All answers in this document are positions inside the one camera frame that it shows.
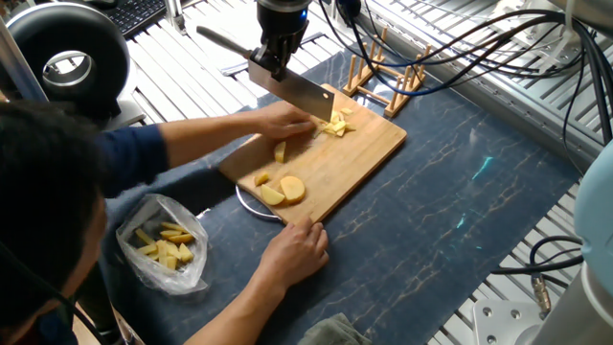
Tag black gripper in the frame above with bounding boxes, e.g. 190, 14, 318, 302
249, 8, 309, 81

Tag steel cleaver knife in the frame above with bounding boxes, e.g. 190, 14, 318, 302
195, 25, 335, 122

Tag bamboo cutting board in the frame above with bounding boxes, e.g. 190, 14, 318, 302
218, 84, 407, 227

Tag person's left forearm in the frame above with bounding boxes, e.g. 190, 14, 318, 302
96, 110, 261, 197

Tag person's right forearm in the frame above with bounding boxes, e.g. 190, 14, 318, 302
175, 273, 271, 345

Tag person's left hand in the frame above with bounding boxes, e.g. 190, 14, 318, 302
247, 100, 319, 147

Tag person's right hand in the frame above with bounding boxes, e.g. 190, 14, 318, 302
247, 218, 329, 294

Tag white sheet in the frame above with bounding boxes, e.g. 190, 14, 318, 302
185, 0, 269, 78

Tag wooden knife rack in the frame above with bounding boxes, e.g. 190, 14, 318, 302
345, 27, 432, 118

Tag black keyboard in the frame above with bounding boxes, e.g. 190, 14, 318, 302
91, 0, 171, 41

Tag plastic bag of potato sticks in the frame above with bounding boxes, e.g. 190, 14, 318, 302
115, 194, 210, 294

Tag dark blue marble mat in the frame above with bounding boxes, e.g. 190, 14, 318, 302
91, 53, 590, 345

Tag grey-green cloth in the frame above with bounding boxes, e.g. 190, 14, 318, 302
295, 311, 373, 345

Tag metal mounting plate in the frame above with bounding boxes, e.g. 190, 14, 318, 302
469, 297, 552, 345

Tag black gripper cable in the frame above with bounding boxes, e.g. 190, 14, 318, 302
308, 0, 595, 108

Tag black round ring lamp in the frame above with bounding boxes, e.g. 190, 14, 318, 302
0, 8, 145, 130

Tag black cable with plug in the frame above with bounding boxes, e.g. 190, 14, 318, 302
493, 230, 585, 281

